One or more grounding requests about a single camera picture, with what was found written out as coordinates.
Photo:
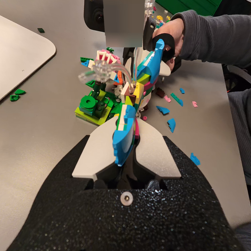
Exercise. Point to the green and blue lego plate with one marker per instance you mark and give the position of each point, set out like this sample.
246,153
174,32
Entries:
176,99

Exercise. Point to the green plastic bin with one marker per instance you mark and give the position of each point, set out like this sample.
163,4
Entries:
186,5

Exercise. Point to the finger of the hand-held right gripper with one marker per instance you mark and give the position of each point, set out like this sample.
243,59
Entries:
128,66
164,68

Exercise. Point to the person's right hand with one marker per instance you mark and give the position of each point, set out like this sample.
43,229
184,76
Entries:
172,27

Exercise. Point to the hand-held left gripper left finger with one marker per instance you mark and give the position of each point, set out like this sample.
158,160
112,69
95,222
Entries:
94,153

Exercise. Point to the person's right forearm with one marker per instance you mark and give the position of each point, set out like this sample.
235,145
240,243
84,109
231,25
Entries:
211,39

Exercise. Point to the black office chair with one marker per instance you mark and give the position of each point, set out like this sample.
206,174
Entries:
239,74

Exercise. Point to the brown lego brick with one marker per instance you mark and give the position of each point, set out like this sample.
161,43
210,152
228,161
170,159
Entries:
160,93

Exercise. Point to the dark green lego tile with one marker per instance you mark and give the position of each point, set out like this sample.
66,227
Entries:
40,30

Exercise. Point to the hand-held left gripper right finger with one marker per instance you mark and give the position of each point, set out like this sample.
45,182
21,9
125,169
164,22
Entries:
156,155

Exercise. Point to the pink and white lego build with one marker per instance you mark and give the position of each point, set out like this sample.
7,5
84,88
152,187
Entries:
106,56

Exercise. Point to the pink lego tile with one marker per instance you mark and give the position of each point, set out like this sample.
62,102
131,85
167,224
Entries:
167,99
195,104

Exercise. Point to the green lego base build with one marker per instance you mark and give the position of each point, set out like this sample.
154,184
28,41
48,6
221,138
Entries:
88,105

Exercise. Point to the person's grey clothed body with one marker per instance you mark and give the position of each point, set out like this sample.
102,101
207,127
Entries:
241,127

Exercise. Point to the white rounded desk mat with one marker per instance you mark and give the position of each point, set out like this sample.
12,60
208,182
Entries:
19,58

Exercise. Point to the green lego frame piece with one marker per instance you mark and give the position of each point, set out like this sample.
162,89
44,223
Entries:
86,59

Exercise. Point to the green quarter-round lego piece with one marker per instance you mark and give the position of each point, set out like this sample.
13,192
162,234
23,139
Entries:
19,92

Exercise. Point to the green lego piece with hole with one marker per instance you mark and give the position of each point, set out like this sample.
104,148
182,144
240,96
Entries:
14,98

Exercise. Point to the colourful lego bird model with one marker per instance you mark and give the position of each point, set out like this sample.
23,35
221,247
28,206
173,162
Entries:
123,145

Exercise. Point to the dark green lego piece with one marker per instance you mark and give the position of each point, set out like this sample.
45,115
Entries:
110,49

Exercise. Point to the green lego bracket piece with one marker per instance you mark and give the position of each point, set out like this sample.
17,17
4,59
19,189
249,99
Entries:
90,83

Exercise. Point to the pile of loose lego pieces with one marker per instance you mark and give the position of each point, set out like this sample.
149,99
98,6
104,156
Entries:
160,19

